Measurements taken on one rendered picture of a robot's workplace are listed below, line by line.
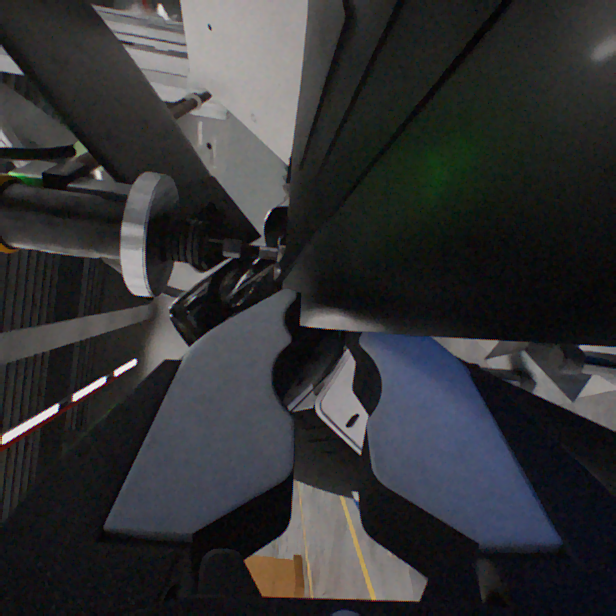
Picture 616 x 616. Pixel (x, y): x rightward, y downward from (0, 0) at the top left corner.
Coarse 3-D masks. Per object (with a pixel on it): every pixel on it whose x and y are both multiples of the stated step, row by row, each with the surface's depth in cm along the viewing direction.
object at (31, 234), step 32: (0, 192) 22; (32, 192) 22; (64, 192) 23; (0, 224) 22; (32, 224) 22; (64, 224) 22; (96, 224) 22; (160, 224) 22; (192, 224) 23; (96, 256) 24; (160, 256) 23; (192, 256) 23
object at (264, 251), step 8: (208, 240) 24; (216, 240) 24; (224, 240) 24; (232, 240) 24; (240, 240) 24; (208, 248) 24; (216, 248) 24; (224, 248) 24; (232, 248) 24; (240, 248) 24; (248, 248) 24; (256, 248) 24; (264, 248) 24; (272, 248) 24; (232, 256) 24; (256, 256) 24; (264, 256) 24; (272, 256) 24
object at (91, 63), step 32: (0, 0) 24; (32, 0) 27; (64, 0) 32; (0, 32) 22; (32, 32) 25; (64, 32) 29; (96, 32) 34; (32, 64) 24; (64, 64) 27; (96, 64) 31; (128, 64) 35; (64, 96) 25; (96, 96) 29; (128, 96) 32; (96, 128) 27; (128, 128) 30; (160, 128) 34; (96, 160) 26; (128, 160) 28; (160, 160) 32; (192, 160) 35
